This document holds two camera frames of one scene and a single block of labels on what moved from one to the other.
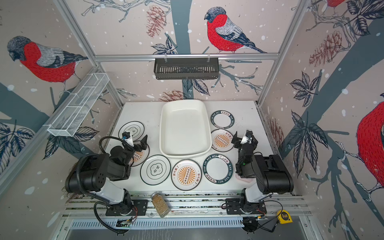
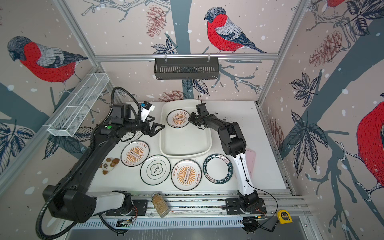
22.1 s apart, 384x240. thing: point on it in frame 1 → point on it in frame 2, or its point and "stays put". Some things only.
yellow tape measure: x=284 y=217 stays put
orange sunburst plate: x=221 y=140 → x=178 y=118
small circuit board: x=123 y=223 stays put
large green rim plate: x=217 y=168 stays put
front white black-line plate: x=155 y=169 stays put
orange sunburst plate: x=139 y=157 stays put
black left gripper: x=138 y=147 → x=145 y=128
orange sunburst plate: x=186 y=174 stays put
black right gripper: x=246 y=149 → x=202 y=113
